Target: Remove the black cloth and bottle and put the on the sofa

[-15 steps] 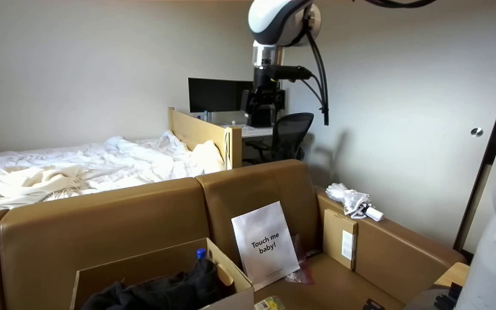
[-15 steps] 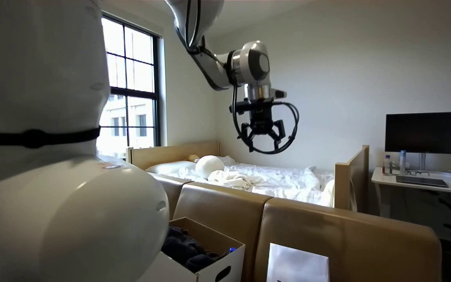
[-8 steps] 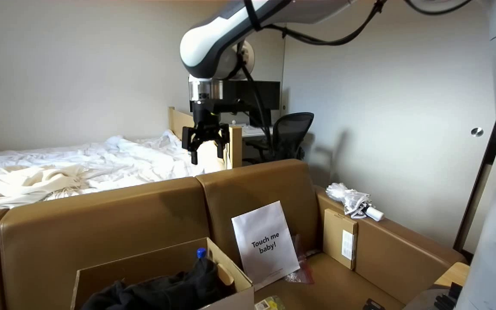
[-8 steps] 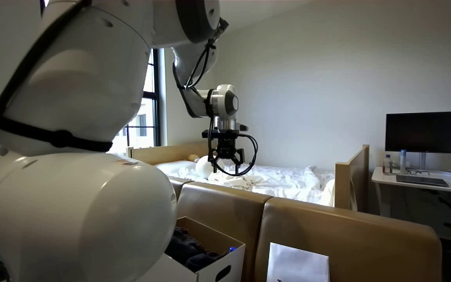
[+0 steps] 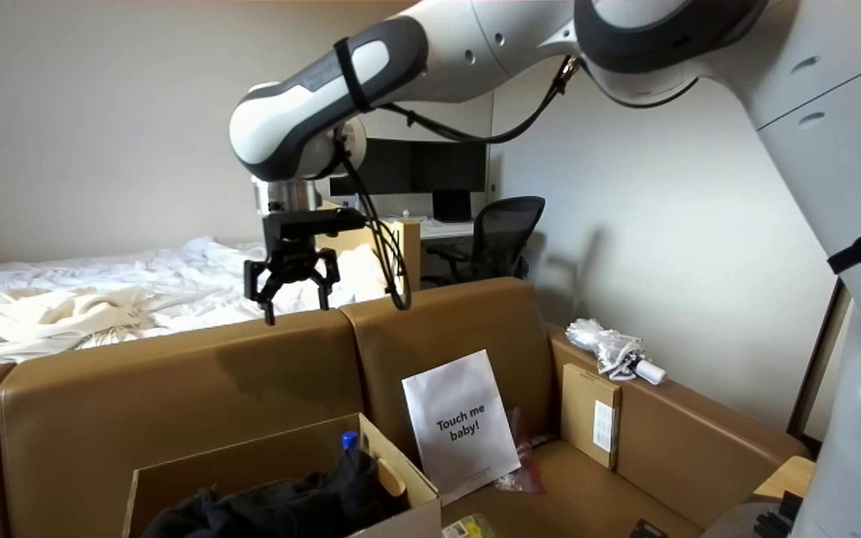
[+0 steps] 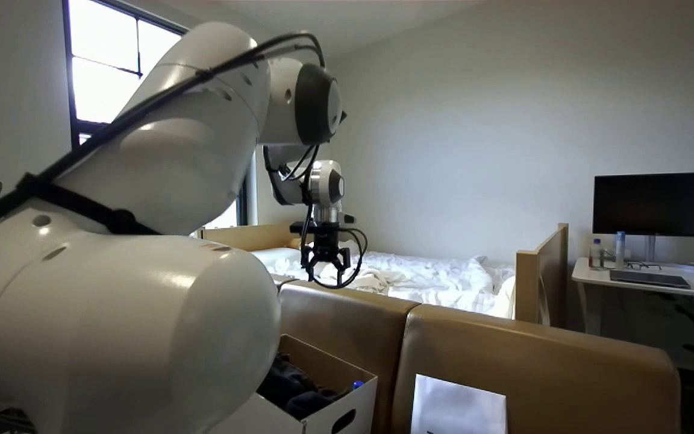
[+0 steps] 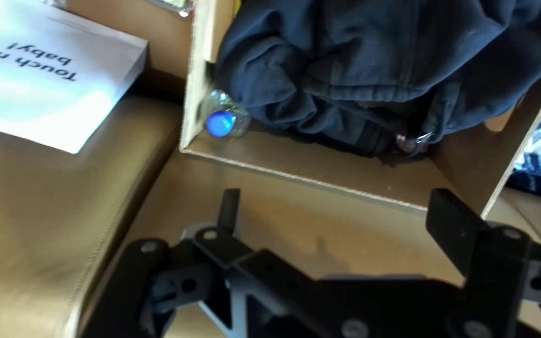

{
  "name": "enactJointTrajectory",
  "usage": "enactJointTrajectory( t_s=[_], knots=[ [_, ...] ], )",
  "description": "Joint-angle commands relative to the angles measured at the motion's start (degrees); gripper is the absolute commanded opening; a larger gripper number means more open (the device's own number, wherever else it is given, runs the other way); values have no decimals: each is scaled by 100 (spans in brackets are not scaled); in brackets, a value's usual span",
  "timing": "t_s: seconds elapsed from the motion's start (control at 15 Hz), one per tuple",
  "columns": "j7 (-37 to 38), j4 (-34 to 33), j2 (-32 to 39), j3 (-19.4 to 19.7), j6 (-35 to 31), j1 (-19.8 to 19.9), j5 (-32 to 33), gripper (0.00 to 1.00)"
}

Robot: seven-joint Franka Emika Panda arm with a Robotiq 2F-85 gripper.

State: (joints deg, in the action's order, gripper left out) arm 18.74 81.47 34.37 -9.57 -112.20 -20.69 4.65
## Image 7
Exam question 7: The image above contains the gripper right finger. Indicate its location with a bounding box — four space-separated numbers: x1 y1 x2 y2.
426 188 541 338

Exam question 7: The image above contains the clear plastic bottle blue cap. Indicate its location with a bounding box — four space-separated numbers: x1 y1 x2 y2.
203 89 253 139

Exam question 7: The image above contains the white printed paper pad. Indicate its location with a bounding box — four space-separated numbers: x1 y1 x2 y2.
0 0 149 155

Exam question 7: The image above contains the brown cardboard box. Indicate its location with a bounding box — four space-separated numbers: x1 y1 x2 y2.
178 0 541 220

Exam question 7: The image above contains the tan leather sofa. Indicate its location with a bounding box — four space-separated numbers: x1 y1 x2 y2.
0 0 541 338

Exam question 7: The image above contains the clear plastic item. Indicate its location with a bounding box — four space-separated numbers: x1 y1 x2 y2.
147 0 197 18

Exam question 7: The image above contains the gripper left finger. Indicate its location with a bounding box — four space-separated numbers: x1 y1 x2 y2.
79 188 320 338

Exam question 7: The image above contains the black cloth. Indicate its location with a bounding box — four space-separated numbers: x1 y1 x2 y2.
213 0 541 159

